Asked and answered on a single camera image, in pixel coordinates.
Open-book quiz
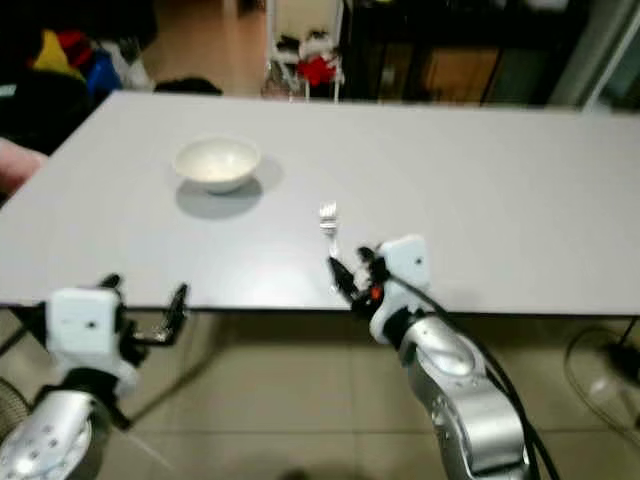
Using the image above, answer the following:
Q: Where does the silver metal fork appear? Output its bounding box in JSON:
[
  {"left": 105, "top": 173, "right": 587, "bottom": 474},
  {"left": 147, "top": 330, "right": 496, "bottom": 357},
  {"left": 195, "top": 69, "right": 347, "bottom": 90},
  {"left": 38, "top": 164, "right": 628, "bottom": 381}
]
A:
[{"left": 318, "top": 202, "right": 347, "bottom": 291}]

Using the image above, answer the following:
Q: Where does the white ceramic bowl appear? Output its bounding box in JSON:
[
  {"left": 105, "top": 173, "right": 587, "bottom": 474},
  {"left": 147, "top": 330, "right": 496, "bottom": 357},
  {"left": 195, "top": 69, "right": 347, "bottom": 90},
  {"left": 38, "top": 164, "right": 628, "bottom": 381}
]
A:
[{"left": 173, "top": 136, "right": 262, "bottom": 194}]

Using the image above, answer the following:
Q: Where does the grey floor fan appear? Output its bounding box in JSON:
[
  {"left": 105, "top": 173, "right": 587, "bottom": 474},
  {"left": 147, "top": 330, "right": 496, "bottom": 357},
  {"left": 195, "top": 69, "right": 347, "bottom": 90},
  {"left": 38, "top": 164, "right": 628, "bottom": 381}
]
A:
[{"left": 0, "top": 376, "right": 33, "bottom": 446}]

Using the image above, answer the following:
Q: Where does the red rag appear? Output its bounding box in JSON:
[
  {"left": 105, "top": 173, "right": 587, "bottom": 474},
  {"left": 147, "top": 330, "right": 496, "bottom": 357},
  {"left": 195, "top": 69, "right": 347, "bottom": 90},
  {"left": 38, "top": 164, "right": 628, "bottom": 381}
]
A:
[{"left": 297, "top": 54, "right": 340, "bottom": 89}]

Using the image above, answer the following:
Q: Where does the blue cloth item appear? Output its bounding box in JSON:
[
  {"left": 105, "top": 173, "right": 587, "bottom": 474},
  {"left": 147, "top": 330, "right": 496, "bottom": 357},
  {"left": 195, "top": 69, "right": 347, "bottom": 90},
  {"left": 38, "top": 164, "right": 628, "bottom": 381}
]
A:
[{"left": 84, "top": 48, "right": 129, "bottom": 97}]

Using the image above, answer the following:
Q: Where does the black chair back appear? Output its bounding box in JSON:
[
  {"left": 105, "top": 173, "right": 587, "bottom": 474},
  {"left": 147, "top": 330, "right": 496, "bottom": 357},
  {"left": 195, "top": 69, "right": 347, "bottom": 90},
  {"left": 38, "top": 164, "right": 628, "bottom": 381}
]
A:
[{"left": 154, "top": 76, "right": 224, "bottom": 96}]

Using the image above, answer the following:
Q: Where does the dark cabinet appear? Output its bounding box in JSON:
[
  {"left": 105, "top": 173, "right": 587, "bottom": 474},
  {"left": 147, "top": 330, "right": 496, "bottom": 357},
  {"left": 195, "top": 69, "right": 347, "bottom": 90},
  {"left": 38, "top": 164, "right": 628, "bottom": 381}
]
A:
[{"left": 344, "top": 0, "right": 599, "bottom": 110}]

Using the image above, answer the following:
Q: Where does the white metal rack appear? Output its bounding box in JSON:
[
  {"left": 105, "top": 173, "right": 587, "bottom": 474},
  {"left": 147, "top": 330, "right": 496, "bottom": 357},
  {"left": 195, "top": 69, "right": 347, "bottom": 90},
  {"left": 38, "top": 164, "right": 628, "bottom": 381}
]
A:
[{"left": 259, "top": 0, "right": 348, "bottom": 102}]

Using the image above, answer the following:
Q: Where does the yellow cloth item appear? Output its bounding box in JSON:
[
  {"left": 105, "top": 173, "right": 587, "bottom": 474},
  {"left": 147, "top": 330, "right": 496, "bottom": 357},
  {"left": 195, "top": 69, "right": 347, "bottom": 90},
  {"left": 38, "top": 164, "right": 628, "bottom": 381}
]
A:
[{"left": 28, "top": 29, "right": 83, "bottom": 81}]

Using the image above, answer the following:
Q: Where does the red cloth item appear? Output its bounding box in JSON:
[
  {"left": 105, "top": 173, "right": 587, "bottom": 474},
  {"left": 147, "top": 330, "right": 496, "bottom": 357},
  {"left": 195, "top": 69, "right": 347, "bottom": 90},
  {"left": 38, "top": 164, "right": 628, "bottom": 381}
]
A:
[{"left": 57, "top": 29, "right": 98, "bottom": 69}]

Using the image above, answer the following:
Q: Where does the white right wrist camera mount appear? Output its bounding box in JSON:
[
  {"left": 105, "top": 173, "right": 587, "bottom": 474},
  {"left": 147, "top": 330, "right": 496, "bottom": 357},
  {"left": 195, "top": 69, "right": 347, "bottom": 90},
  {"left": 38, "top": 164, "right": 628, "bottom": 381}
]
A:
[{"left": 368, "top": 234, "right": 430, "bottom": 343}]

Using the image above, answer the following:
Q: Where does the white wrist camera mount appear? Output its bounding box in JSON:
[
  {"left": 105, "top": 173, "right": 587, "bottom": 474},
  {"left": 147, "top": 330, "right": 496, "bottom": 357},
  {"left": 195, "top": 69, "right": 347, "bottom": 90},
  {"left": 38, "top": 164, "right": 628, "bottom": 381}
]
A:
[
  {"left": 368, "top": 234, "right": 430, "bottom": 343},
  {"left": 47, "top": 287, "right": 129, "bottom": 393}
]

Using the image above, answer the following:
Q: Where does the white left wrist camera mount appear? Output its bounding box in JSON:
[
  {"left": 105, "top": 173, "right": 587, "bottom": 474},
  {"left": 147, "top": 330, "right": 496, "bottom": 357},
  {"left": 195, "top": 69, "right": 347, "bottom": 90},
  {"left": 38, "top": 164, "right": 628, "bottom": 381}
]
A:
[{"left": 47, "top": 287, "right": 129, "bottom": 393}]

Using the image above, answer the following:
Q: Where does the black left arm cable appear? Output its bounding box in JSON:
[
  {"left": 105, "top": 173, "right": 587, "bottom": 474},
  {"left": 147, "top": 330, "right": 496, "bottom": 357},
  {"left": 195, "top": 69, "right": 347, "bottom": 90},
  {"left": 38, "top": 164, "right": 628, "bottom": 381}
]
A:
[{"left": 0, "top": 304, "right": 53, "bottom": 359}]

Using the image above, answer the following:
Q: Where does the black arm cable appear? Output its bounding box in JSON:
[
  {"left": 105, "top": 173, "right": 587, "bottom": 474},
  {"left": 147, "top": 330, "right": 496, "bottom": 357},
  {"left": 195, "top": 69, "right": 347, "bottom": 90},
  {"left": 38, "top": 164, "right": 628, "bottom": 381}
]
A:
[
  {"left": 388, "top": 272, "right": 563, "bottom": 480},
  {"left": 0, "top": 304, "right": 53, "bottom": 359}
]

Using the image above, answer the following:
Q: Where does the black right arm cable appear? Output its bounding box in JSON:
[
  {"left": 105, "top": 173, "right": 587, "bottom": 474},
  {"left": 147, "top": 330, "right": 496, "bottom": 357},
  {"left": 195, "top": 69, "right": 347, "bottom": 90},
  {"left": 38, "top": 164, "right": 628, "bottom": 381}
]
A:
[{"left": 388, "top": 272, "right": 563, "bottom": 480}]

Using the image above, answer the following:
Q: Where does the black floor cable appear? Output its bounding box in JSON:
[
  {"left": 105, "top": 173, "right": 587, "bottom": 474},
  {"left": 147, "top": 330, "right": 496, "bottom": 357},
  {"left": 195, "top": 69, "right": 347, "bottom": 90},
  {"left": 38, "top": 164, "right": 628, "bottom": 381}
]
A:
[{"left": 563, "top": 322, "right": 640, "bottom": 403}]

